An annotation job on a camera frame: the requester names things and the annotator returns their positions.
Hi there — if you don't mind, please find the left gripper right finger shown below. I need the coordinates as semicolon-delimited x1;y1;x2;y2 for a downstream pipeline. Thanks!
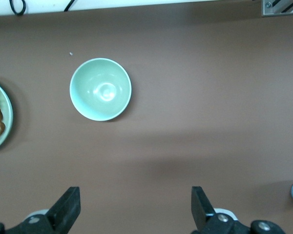
191;186;287;234

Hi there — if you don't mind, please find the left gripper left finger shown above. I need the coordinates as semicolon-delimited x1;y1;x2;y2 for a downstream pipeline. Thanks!
0;186;82;234

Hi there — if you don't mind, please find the green plate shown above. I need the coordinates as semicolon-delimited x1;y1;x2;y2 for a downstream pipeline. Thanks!
0;78;14;153

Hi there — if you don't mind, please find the mint green bowl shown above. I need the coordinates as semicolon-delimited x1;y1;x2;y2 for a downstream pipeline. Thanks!
69;58;132;122

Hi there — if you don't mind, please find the looped black cable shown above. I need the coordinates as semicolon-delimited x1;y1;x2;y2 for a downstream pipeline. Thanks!
9;0;27;16

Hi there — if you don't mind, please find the aluminium frame bracket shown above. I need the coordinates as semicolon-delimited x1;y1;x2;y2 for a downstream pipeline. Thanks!
261;0;293;17

